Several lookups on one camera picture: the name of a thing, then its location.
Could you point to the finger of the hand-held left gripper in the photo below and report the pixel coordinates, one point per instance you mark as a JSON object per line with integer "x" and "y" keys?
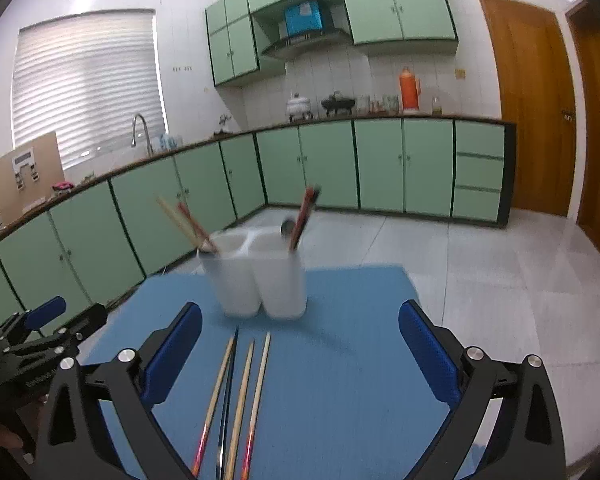
{"x": 47, "y": 309}
{"x": 87, "y": 322}

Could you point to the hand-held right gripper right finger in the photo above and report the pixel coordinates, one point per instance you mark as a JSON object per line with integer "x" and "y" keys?
{"x": 427, "y": 355}

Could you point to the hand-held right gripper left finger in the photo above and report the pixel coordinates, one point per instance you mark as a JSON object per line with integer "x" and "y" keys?
{"x": 172, "y": 355}

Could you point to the plain bamboo chopstick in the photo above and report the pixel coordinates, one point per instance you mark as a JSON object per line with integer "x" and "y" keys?
{"x": 242, "y": 395}
{"x": 177, "y": 222}

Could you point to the white two-compartment utensil holder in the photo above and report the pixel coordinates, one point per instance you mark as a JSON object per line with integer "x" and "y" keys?
{"x": 280, "y": 285}

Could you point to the silver metal spoon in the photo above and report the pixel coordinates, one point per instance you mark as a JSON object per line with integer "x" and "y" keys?
{"x": 287, "y": 228}

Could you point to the person's left hand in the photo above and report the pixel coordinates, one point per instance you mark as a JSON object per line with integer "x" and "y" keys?
{"x": 2, "y": 435}

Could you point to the blue table mat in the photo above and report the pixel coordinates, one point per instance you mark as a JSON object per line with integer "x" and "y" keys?
{"x": 340, "y": 360}

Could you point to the red cloth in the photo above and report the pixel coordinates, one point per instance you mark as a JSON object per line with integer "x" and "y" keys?
{"x": 63, "y": 186}

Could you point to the cardboard box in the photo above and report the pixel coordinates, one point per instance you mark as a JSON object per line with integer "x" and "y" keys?
{"x": 50, "y": 165}

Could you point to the white holder on board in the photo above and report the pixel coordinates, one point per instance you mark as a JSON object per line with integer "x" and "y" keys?
{"x": 25, "y": 162}

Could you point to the green drawer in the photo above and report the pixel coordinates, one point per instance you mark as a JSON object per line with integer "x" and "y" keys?
{"x": 477, "y": 173}
{"x": 476, "y": 205}
{"x": 479, "y": 139}

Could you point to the bottles by sink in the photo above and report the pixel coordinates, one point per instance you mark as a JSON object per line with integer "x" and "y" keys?
{"x": 170, "y": 141}

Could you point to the chrome kitchen faucet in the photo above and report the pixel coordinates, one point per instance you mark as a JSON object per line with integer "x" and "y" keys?
{"x": 141, "y": 125}

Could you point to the green base cabinets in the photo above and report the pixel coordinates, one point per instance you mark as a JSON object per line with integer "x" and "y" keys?
{"x": 330, "y": 165}

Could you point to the white window blind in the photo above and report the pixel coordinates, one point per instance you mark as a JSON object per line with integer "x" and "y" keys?
{"x": 85, "y": 85}

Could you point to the glass jar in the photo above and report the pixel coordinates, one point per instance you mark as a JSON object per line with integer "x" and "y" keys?
{"x": 436, "y": 106}

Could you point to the patterned jar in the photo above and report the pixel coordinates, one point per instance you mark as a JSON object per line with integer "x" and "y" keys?
{"x": 390, "y": 103}

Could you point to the orange thermos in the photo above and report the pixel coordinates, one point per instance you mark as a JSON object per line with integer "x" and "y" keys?
{"x": 410, "y": 90}

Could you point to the black wok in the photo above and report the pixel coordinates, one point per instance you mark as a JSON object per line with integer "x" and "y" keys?
{"x": 337, "y": 104}

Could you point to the white cooking pot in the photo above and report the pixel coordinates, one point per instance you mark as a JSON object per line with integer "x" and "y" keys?
{"x": 299, "y": 106}

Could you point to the range hood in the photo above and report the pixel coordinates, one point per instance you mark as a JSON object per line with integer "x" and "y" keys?
{"x": 305, "y": 44}

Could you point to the blue box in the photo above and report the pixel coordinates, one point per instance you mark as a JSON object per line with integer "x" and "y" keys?
{"x": 304, "y": 19}

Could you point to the wall hooks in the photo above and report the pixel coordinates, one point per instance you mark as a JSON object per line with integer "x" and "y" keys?
{"x": 182, "y": 69}

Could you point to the green wall cabinets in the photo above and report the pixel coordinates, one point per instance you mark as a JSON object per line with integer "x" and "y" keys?
{"x": 405, "y": 10}

